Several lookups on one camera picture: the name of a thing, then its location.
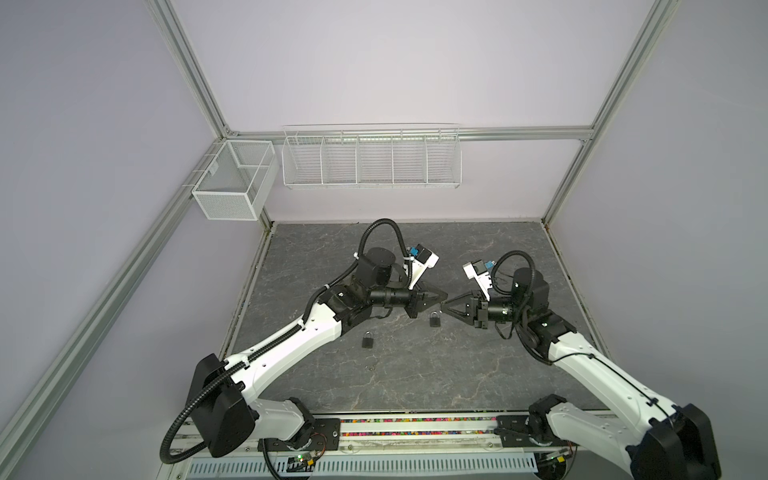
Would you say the aluminium frame post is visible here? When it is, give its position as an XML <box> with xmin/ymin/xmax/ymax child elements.
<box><xmin>542</xmin><ymin>0</ymin><xmax>681</xmax><ymax>228</ymax></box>

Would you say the black corrugated cable conduit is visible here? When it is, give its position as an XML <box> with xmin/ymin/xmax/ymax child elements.
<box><xmin>159</xmin><ymin>359</ymin><xmax>247</xmax><ymax>466</ymax></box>

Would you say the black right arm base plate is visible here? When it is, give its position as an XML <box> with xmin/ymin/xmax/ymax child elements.
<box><xmin>493</xmin><ymin>414</ymin><xmax>573</xmax><ymax>449</ymax></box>

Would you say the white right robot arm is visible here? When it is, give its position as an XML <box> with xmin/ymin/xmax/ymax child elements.
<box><xmin>441</xmin><ymin>250</ymin><xmax>722</xmax><ymax>479</ymax></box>

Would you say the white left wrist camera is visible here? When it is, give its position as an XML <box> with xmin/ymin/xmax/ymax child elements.
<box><xmin>404</xmin><ymin>244</ymin><xmax>439</xmax><ymax>290</ymax></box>

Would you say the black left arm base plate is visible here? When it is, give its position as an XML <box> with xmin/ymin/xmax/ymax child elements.
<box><xmin>263</xmin><ymin>417</ymin><xmax>341</xmax><ymax>452</ymax></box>

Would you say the white wire shelf basket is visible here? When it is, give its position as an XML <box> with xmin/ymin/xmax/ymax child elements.
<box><xmin>282</xmin><ymin>124</ymin><xmax>463</xmax><ymax>189</ymax></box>

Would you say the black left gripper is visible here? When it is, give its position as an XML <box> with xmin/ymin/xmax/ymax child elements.
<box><xmin>370</xmin><ymin>277</ymin><xmax>448</xmax><ymax>319</ymax></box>

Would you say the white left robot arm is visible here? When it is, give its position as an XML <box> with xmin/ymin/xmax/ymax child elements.
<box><xmin>160</xmin><ymin>218</ymin><xmax>447</xmax><ymax>464</ymax></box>

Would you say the black padlock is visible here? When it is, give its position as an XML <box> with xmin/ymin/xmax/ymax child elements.
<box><xmin>361</xmin><ymin>331</ymin><xmax>375</xmax><ymax>350</ymax></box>
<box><xmin>429</xmin><ymin>311</ymin><xmax>441</xmax><ymax>328</ymax></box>

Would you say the white mesh box basket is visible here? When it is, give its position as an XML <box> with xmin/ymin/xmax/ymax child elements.
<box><xmin>192</xmin><ymin>140</ymin><xmax>279</xmax><ymax>221</ymax></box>

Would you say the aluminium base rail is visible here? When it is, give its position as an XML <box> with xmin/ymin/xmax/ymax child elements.
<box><xmin>159</xmin><ymin>397</ymin><xmax>667</xmax><ymax>467</ymax></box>

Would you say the white vented cable duct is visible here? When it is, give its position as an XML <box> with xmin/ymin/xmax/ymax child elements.
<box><xmin>183</xmin><ymin>452</ymin><xmax>538</xmax><ymax>479</ymax></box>

